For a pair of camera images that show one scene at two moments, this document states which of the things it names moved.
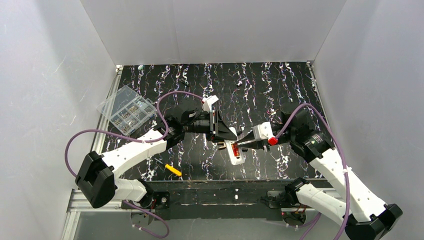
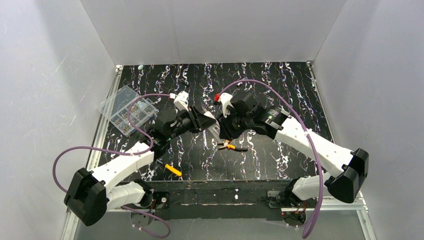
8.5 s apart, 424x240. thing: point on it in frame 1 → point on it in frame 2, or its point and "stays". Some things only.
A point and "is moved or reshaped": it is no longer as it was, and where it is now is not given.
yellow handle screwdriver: [173, 170] stays
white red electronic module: [235, 160] is moved or reshaped
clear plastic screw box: [127, 109] stays
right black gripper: [261, 143] → [230, 124]
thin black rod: [182, 82] stays
